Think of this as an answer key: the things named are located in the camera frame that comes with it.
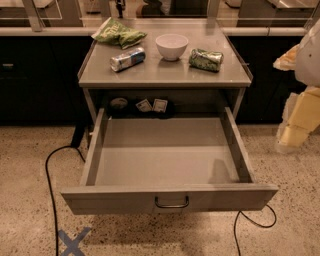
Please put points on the silver blue soda can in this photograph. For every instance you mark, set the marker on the silver blue soda can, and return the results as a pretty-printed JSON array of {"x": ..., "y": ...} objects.
[{"x": 127, "y": 59}]

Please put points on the round grey object under cabinet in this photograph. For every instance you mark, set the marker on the round grey object under cabinet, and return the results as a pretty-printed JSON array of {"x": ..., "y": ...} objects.
[{"x": 118, "y": 104}]

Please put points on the green chip bag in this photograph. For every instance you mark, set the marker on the green chip bag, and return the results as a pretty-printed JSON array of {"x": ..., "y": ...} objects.
[{"x": 114, "y": 33}]

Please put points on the blue tape cross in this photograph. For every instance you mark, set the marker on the blue tape cross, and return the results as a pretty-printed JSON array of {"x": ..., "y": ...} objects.
[{"x": 72, "y": 245}]

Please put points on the green crushed soda can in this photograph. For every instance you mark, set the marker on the green crushed soda can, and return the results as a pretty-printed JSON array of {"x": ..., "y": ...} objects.
[{"x": 206, "y": 60}]

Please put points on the grey top drawer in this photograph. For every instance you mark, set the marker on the grey top drawer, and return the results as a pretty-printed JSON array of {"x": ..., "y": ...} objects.
[{"x": 130, "y": 162}]

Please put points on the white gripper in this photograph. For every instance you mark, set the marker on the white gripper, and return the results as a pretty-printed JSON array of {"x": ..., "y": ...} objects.
[{"x": 309, "y": 61}]

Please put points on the white bowl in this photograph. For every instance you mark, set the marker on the white bowl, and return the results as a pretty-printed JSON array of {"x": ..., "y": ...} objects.
[{"x": 171, "y": 46}]

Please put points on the grey metal cabinet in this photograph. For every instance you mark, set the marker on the grey metal cabinet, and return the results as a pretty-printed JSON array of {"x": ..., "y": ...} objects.
[{"x": 155, "y": 72}]

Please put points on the black drawer handle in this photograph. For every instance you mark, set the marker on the black drawer handle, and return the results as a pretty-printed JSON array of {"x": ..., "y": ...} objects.
[{"x": 171, "y": 204}]

